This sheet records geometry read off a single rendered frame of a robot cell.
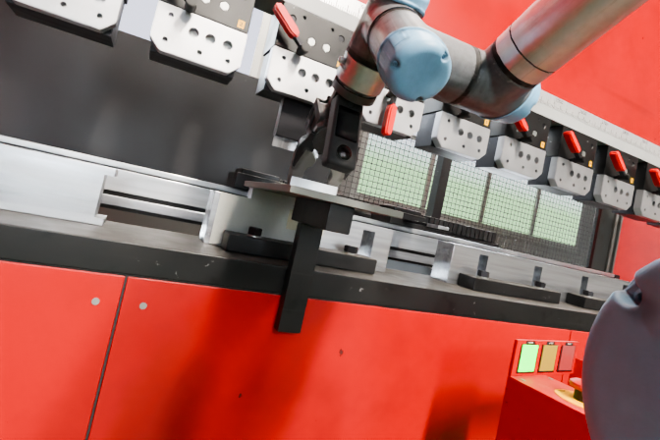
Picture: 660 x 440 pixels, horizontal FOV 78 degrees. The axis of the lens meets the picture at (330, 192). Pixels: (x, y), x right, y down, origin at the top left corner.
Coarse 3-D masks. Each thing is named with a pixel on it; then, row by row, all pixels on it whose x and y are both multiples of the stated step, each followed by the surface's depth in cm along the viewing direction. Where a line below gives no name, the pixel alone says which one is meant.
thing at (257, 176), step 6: (240, 168) 99; (228, 174) 104; (234, 174) 98; (240, 174) 95; (246, 174) 96; (252, 174) 97; (258, 174) 98; (264, 174) 99; (228, 180) 103; (234, 180) 96; (240, 180) 95; (246, 180) 96; (252, 180) 96; (258, 180) 97; (264, 180) 98; (270, 180) 98; (276, 180) 100; (228, 186) 101; (234, 186) 95; (240, 186) 95
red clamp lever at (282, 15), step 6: (276, 6) 71; (282, 6) 71; (276, 12) 72; (282, 12) 71; (282, 18) 72; (288, 18) 72; (282, 24) 73; (288, 24) 72; (294, 24) 72; (288, 30) 72; (294, 30) 72; (294, 36) 73; (300, 42) 73; (306, 42) 73; (300, 48) 73; (306, 48) 73; (300, 54) 75
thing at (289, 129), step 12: (288, 108) 80; (300, 108) 81; (276, 120) 81; (288, 120) 80; (300, 120) 81; (276, 132) 79; (288, 132) 80; (300, 132) 81; (276, 144) 80; (288, 144) 81
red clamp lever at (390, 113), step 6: (390, 90) 83; (390, 96) 83; (396, 96) 82; (390, 102) 83; (390, 108) 82; (396, 108) 82; (384, 114) 83; (390, 114) 81; (384, 120) 82; (390, 120) 81; (384, 126) 82; (390, 126) 82; (384, 132) 82; (390, 132) 82
